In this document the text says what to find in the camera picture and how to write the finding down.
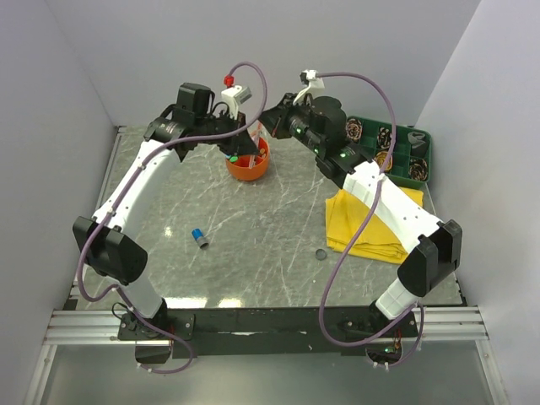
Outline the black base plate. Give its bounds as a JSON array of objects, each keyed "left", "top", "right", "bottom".
[{"left": 117, "top": 306, "right": 419, "bottom": 356}]

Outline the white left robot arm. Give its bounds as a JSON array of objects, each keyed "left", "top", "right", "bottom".
[{"left": 73, "top": 83, "right": 258, "bottom": 339}]

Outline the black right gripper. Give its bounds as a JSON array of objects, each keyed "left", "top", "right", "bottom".
[{"left": 256, "top": 96, "right": 321, "bottom": 156}]

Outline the blue grey cylinder cap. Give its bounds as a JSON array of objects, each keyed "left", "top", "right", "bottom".
[{"left": 192, "top": 228, "right": 208, "bottom": 249}]

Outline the green compartment tray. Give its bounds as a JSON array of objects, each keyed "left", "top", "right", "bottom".
[{"left": 346, "top": 116, "right": 432, "bottom": 190}]

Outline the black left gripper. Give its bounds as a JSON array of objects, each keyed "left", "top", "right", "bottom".
[{"left": 196, "top": 108, "right": 261, "bottom": 156}]

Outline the grey rolled item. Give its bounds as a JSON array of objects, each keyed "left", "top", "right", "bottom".
[{"left": 408, "top": 132, "right": 429, "bottom": 157}]

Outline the yellow folded cloth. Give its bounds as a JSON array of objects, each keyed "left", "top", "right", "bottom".
[{"left": 325, "top": 187, "right": 424, "bottom": 265}]

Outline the brown patterned rolled tie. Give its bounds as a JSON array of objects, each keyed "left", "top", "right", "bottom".
[{"left": 345, "top": 118, "right": 363, "bottom": 142}]

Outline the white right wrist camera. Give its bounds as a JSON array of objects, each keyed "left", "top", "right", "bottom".
[{"left": 293, "top": 69, "right": 325, "bottom": 105}]

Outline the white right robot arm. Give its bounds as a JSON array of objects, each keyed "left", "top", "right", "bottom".
[{"left": 259, "top": 93, "right": 462, "bottom": 336}]

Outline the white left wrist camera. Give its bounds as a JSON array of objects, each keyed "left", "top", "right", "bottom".
[{"left": 220, "top": 74, "right": 252, "bottom": 119}]

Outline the black floral rolled tie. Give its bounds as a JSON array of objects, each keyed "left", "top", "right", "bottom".
[{"left": 377, "top": 127, "right": 392, "bottom": 150}]

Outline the yellow rolled tie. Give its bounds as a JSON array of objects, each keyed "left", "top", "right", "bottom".
[{"left": 375, "top": 150, "right": 393, "bottom": 173}]

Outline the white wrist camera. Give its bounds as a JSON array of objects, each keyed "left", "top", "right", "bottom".
[
  {"left": 220, "top": 74, "right": 252, "bottom": 119},
  {"left": 293, "top": 69, "right": 325, "bottom": 105}
]

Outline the small grey round lid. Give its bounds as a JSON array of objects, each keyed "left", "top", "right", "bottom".
[{"left": 315, "top": 249, "right": 327, "bottom": 261}]

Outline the dark patterned rolled tie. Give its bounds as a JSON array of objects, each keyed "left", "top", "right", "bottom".
[{"left": 408, "top": 158, "right": 429, "bottom": 181}]

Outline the orange round desk organizer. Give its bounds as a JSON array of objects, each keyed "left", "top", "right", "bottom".
[{"left": 225, "top": 138, "right": 270, "bottom": 181}]

